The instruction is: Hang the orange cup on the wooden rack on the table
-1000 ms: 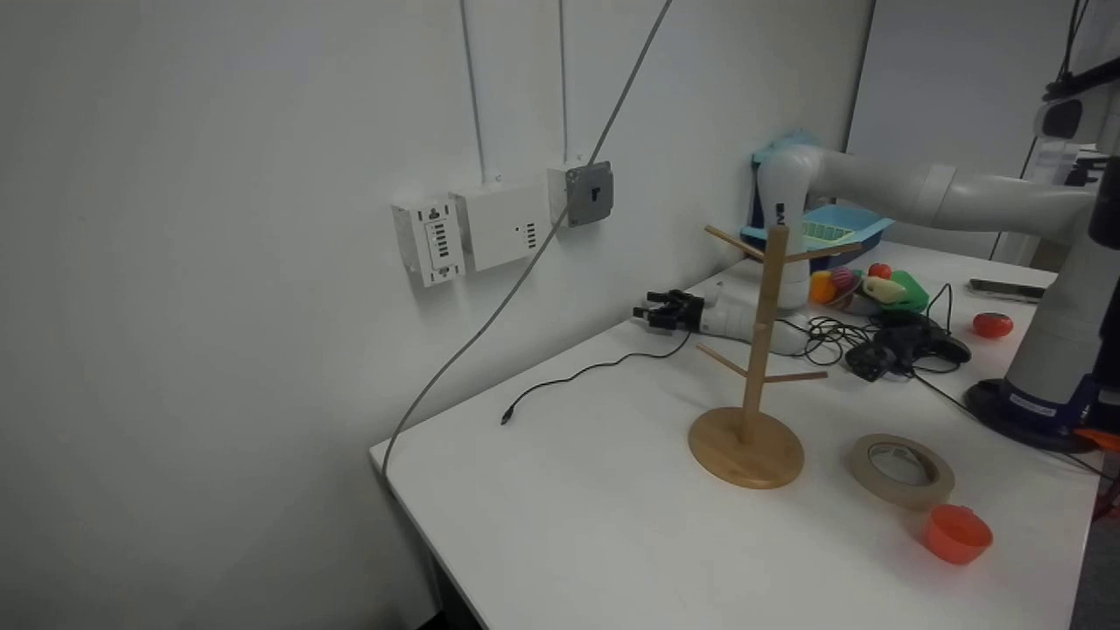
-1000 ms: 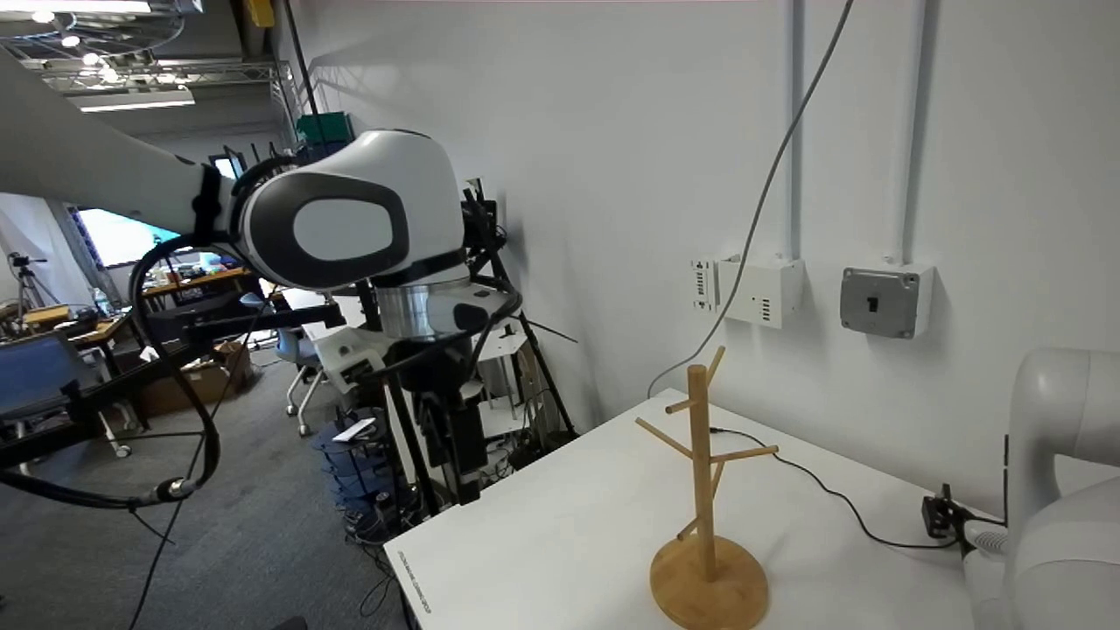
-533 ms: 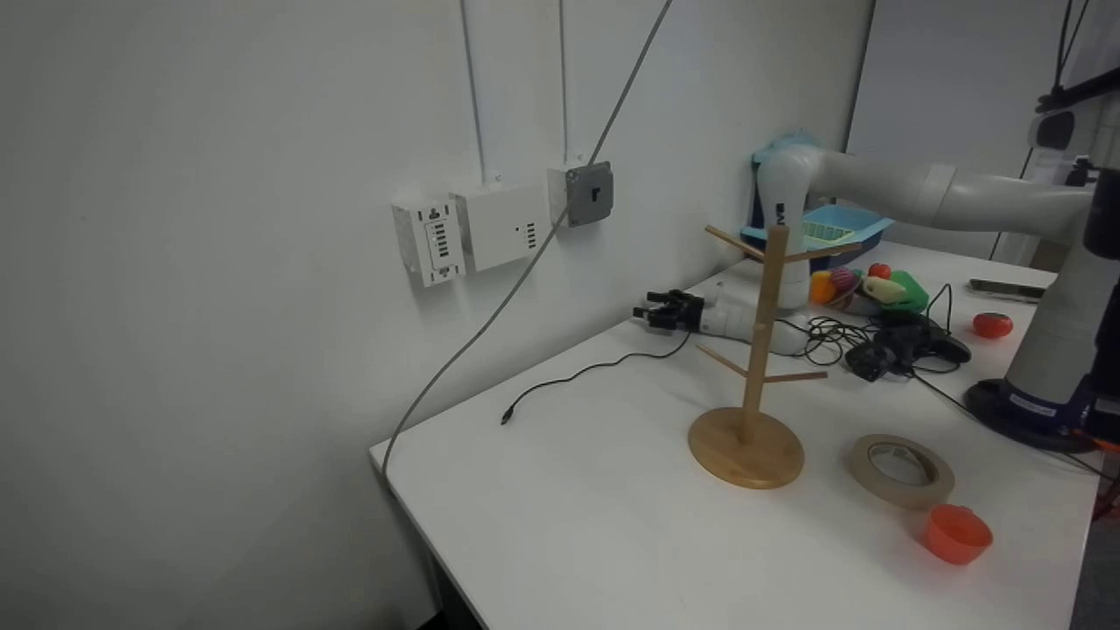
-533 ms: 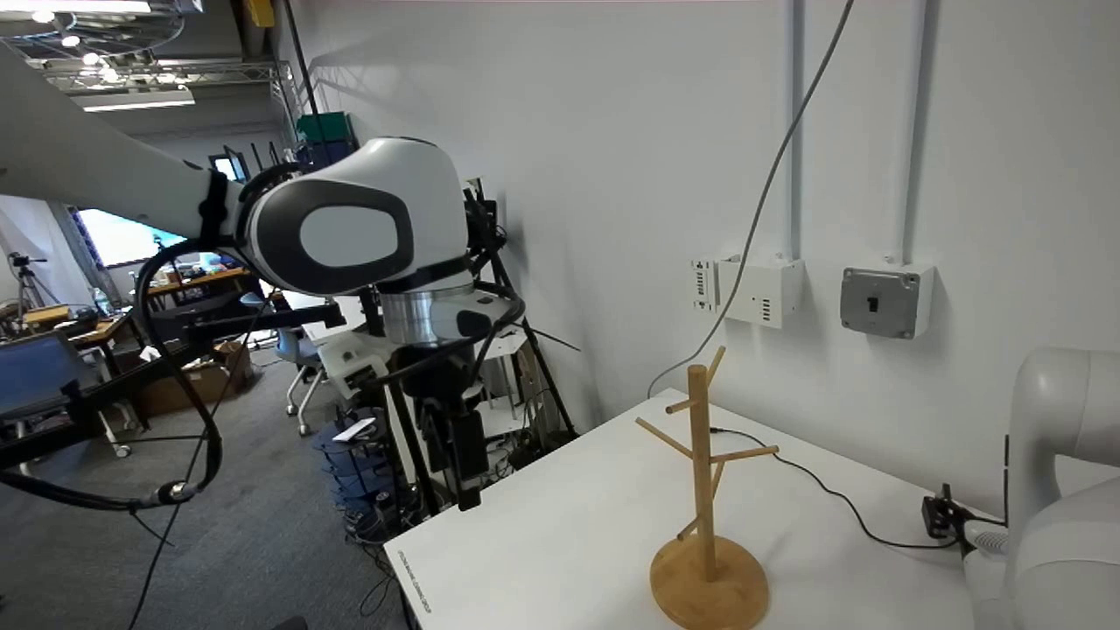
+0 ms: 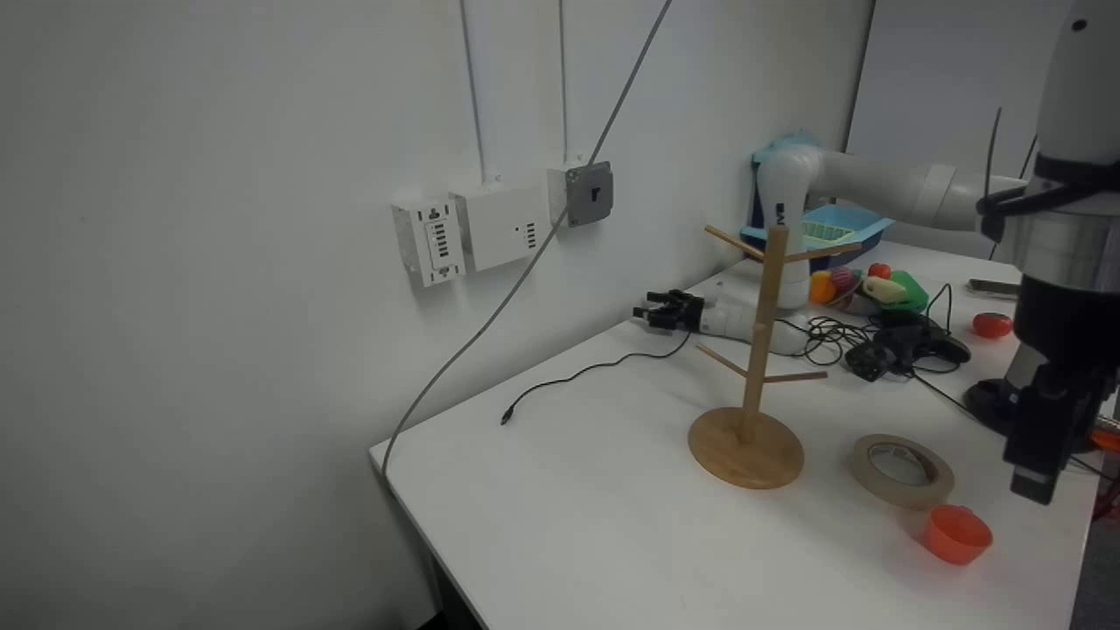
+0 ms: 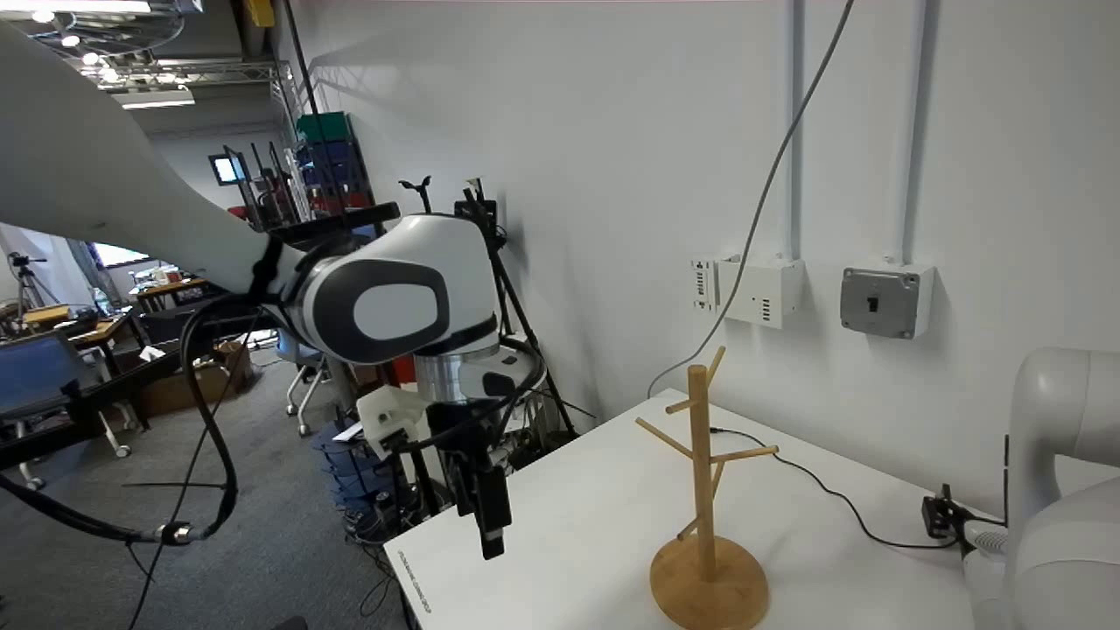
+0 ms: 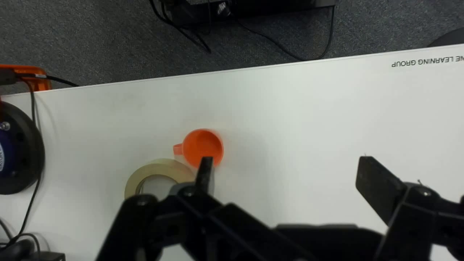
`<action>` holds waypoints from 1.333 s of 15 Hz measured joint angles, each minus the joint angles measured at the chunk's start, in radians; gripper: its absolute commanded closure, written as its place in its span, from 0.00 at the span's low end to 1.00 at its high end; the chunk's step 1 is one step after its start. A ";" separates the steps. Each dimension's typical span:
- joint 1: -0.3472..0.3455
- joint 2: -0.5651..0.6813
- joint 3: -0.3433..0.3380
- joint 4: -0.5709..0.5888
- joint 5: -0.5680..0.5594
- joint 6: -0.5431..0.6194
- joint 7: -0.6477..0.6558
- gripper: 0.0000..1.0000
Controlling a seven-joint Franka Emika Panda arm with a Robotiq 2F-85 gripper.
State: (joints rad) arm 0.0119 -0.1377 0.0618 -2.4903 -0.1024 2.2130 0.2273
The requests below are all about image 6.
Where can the red white box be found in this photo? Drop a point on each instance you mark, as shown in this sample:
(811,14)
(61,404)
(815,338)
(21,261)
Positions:
(405,373)

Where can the stacked blue green crates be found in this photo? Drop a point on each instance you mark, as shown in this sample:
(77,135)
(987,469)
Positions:
(334,162)

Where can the cardboard box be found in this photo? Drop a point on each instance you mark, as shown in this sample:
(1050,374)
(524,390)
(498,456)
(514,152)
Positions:
(176,390)

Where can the black Franka gripper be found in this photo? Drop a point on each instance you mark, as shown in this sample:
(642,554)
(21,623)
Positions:
(460,448)

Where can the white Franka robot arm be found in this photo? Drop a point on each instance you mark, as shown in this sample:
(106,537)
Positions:
(118,175)

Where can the small monitor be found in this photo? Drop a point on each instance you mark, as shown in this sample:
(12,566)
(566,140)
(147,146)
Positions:
(230,170)

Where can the wooden mug rack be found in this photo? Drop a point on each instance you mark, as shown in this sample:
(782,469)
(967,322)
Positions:
(707,582)

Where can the wooden table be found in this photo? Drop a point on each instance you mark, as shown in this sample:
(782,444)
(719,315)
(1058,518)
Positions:
(162,288)

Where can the black Kinova gripper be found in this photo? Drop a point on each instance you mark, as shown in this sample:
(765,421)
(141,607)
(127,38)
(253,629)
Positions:
(946,521)

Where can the grey junction box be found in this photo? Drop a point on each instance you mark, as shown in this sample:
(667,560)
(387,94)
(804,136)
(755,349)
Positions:
(880,302)

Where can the small labelled white wall box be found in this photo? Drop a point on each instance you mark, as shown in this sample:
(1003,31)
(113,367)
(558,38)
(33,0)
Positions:
(707,283)

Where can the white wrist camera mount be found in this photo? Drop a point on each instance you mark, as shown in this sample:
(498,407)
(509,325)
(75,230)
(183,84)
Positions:
(387,421)

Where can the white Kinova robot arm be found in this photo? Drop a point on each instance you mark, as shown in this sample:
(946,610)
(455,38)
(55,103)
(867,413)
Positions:
(1067,560)

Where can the white wall conduit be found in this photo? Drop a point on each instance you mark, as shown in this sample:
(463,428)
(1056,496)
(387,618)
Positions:
(794,118)
(920,118)

